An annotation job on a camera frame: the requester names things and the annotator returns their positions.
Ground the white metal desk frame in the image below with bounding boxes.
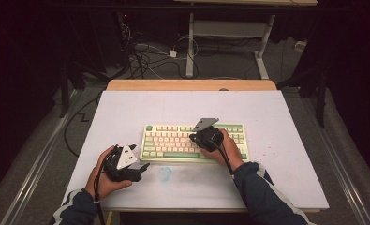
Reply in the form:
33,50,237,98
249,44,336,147
174,0,318,80

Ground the white table mat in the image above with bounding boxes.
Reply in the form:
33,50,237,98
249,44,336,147
62,89,331,211

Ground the black floor cable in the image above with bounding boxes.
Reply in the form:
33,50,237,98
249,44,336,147
63,90,104,158

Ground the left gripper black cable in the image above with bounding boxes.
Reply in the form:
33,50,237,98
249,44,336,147
93,149,107,225

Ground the cream and green keyboard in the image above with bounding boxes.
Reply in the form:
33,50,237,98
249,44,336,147
139,122,251,166

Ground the wooden table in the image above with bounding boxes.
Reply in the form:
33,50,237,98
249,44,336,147
102,79,321,223

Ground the black metal stand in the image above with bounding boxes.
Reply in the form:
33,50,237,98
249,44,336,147
59,59,87,119
277,40,329,129

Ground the person's right hand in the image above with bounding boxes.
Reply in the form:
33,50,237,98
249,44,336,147
200,128,245,173

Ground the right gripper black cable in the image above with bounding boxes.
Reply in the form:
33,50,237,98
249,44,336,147
209,137,235,176

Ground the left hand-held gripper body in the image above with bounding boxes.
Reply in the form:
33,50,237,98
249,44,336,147
102,143,143,183

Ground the tangle of floor cables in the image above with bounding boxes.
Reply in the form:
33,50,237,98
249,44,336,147
118,12,202,81

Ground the white power strip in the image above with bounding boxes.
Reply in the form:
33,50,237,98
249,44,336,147
293,40,308,53

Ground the metal floor rail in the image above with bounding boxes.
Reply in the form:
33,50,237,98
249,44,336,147
301,97,370,225
0,88,83,225

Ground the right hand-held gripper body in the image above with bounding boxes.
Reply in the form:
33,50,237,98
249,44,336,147
190,117,226,153

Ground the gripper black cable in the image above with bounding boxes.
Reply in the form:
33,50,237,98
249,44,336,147
209,137,235,176
93,149,107,225

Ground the person's left hand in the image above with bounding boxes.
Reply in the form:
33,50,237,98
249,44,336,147
84,145,133,201

